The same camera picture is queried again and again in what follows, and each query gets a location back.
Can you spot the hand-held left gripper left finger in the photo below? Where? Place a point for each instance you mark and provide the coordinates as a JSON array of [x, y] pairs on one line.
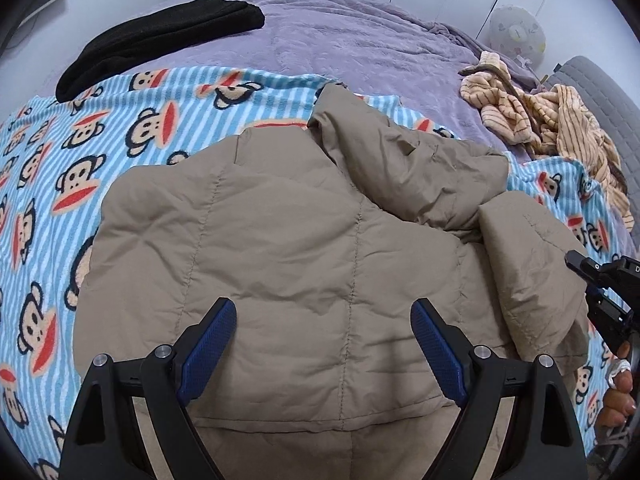
[[210, 345]]

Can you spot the blue striped monkey print blanket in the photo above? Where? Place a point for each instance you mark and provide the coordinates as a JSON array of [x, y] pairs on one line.
[[50, 160]]

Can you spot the round white pillow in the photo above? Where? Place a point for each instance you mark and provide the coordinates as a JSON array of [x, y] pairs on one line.
[[517, 32]]

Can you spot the tan puffer jacket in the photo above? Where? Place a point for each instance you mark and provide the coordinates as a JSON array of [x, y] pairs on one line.
[[300, 260]]

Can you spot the purple bedspread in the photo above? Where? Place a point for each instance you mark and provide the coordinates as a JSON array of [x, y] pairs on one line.
[[360, 40]]

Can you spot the person's right hand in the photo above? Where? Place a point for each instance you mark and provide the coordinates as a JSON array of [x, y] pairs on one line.
[[617, 405]]

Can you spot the black folded cloth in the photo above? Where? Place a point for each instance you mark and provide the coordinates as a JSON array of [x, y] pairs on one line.
[[150, 40]]

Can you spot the beige striped fleece garment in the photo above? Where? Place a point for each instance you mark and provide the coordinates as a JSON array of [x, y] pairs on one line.
[[550, 110]]

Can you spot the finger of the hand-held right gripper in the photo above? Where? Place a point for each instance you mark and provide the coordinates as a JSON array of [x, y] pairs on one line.
[[582, 262]]

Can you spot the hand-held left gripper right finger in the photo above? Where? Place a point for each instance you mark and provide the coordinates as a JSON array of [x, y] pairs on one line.
[[440, 355]]

